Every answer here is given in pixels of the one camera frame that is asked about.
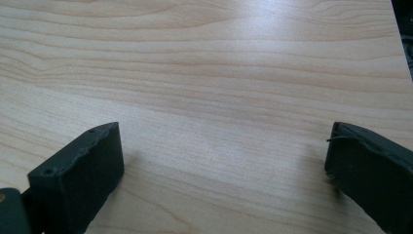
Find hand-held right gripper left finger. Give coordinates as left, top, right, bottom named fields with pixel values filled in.
left=27, top=121, right=126, bottom=234

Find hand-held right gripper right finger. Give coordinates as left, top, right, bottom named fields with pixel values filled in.
left=323, top=121, right=413, bottom=234

